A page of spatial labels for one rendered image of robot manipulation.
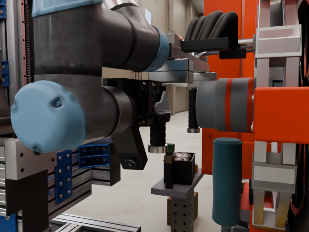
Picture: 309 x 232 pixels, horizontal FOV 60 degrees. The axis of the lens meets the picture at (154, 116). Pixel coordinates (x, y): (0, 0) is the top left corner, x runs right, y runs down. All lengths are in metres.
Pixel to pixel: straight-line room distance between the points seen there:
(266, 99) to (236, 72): 0.83
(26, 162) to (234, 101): 0.51
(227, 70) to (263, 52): 0.74
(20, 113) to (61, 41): 0.09
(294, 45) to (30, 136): 0.38
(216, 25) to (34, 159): 0.52
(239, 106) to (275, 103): 0.30
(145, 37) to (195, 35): 0.18
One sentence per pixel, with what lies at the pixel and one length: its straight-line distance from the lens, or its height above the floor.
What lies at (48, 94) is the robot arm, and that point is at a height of 0.87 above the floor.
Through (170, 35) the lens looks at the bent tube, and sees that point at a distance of 0.58.
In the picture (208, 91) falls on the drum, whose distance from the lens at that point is 0.68.
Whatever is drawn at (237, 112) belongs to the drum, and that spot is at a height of 0.84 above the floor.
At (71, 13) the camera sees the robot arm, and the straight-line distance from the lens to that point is 0.31.
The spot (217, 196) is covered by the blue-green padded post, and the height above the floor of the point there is 0.57.
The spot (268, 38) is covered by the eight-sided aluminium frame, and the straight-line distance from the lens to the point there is 0.46.
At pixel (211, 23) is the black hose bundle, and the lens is 0.56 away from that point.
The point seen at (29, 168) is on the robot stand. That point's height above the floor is 0.70.
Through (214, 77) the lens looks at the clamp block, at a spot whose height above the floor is 0.93.
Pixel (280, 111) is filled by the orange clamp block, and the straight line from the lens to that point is 0.37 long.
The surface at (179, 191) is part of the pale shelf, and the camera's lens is 1.24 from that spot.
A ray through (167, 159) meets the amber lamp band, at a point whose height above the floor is 0.59.
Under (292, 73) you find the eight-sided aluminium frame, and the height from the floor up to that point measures 0.91.
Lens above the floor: 0.87
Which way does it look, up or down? 4 degrees down
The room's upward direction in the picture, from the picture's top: straight up
